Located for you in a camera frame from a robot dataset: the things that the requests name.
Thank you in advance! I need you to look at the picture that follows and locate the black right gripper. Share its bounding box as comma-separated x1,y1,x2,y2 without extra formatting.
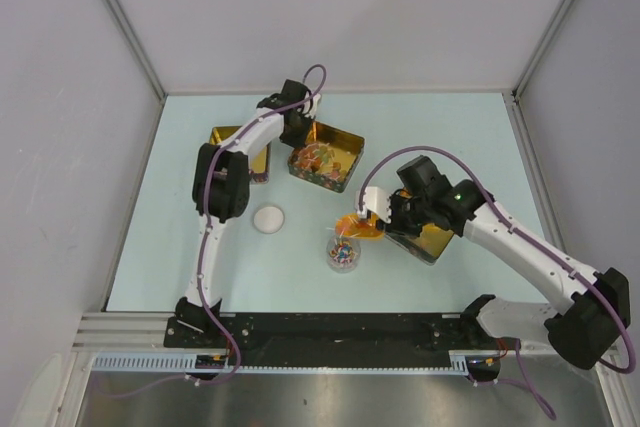
375,193,431,240

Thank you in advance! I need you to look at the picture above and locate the grey slotted cable duct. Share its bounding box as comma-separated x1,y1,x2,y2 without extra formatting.
92,352,469,376

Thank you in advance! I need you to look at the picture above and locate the tin with popsicle candies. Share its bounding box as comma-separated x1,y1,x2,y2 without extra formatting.
382,186,456,267

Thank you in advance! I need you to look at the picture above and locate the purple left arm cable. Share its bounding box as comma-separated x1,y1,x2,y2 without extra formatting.
94,64,329,400

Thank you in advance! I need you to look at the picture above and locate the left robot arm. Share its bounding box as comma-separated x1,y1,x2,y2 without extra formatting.
175,80,321,347

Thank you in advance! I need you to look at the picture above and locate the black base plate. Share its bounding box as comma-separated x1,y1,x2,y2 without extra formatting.
163,311,522,368

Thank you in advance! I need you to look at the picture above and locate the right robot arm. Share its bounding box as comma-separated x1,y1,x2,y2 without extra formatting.
387,155,637,373

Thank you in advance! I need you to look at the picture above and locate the white jar lid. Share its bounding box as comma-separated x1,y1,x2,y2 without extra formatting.
252,205,285,235

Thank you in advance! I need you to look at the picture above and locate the orange plastic scoop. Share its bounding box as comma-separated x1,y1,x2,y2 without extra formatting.
334,213,384,241

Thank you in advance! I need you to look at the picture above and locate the clear glass jar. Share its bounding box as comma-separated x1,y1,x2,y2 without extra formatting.
326,235,361,273

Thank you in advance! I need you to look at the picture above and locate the tin with round lollipops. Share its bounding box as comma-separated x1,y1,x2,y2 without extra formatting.
287,121,365,193

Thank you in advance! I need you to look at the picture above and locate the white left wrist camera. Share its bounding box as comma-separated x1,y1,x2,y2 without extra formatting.
299,94,322,119

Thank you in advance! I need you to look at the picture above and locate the tin with swirl lollipops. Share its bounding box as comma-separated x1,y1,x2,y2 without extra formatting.
206,122,275,188

